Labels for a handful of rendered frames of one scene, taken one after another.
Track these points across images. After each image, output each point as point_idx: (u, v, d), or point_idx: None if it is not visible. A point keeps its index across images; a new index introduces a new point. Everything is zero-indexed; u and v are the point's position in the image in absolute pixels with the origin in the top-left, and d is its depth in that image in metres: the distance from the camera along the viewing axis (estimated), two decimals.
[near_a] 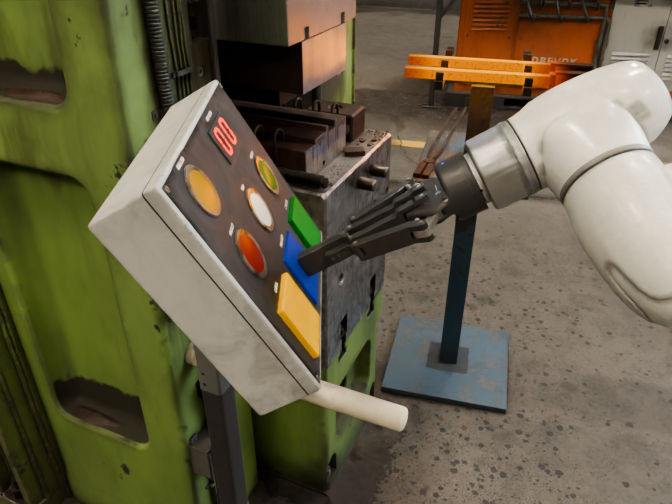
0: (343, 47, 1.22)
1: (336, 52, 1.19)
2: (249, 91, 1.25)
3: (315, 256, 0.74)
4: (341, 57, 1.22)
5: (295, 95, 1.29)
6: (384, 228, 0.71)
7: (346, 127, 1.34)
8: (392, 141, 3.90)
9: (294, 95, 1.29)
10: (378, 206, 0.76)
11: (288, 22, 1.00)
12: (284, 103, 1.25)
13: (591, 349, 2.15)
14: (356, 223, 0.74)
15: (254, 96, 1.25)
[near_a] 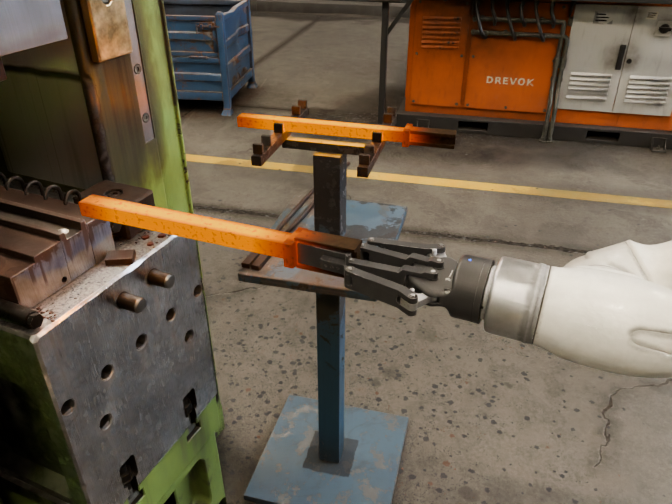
0: (52, 5, 0.82)
1: (30, 10, 0.79)
2: None
3: (313, 251, 0.74)
4: (49, 20, 0.82)
5: (3, 78, 0.89)
6: (383, 274, 0.70)
7: (113, 224, 1.03)
8: None
9: (2, 77, 0.88)
10: (398, 247, 0.75)
11: None
12: None
13: (502, 440, 1.84)
14: (369, 246, 0.74)
15: None
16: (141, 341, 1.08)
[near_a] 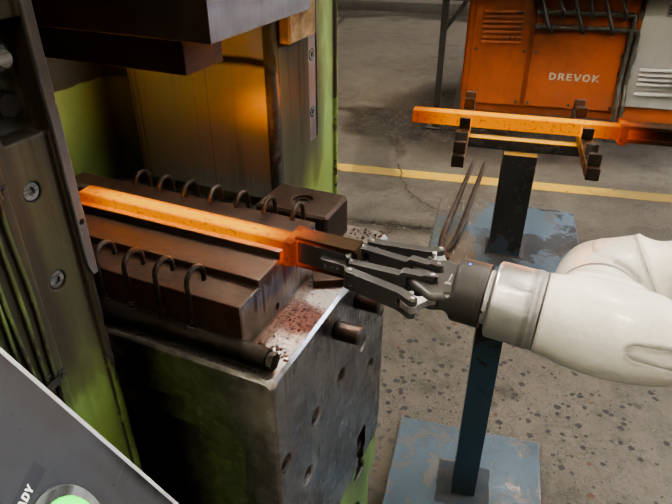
0: None
1: None
2: (131, 49, 0.68)
3: (313, 251, 0.74)
4: None
5: (220, 59, 0.72)
6: (383, 276, 0.70)
7: None
8: (391, 171, 3.42)
9: (219, 58, 0.71)
10: (398, 249, 0.75)
11: None
12: (196, 71, 0.68)
13: (646, 469, 1.67)
14: (370, 248, 0.74)
15: (141, 58, 0.68)
16: (338, 375, 0.91)
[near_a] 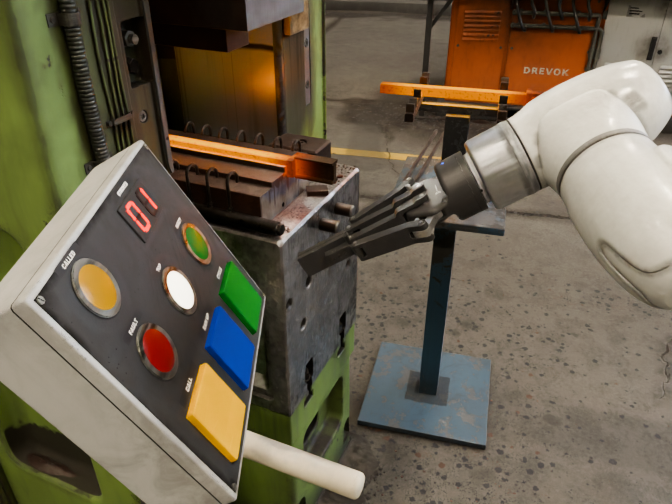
0: None
1: None
2: (193, 36, 1.09)
3: (315, 256, 0.74)
4: None
5: (247, 43, 1.13)
6: (384, 228, 0.71)
7: None
8: (380, 154, 3.84)
9: (247, 42, 1.13)
10: (378, 206, 0.76)
11: None
12: (233, 50, 1.10)
13: (576, 378, 2.09)
14: (356, 223, 0.74)
15: (199, 42, 1.10)
16: None
